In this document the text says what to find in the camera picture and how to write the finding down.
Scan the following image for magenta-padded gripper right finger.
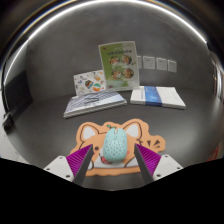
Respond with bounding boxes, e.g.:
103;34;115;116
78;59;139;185
133;143;184;185

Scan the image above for green leaflet in clear stand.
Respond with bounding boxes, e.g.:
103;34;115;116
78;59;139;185
98;40;140;92

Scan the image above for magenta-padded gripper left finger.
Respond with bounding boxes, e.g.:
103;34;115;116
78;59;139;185
43;143;95;187

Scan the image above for teal perforated computer mouse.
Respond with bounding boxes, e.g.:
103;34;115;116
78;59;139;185
101;126;129;164

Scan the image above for orange corgi-shaped mouse pad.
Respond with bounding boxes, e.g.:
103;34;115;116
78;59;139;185
69;118;167;177

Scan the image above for grey striped book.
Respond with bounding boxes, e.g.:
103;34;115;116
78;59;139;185
63;91;128;119

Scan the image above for white book with blue band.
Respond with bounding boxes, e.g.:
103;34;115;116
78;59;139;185
129;85;187;110

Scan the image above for small white illustrated card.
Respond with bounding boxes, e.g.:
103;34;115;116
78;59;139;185
73;69;107;97

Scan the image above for white linear ceiling light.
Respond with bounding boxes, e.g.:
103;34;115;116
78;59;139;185
2;0;208;79

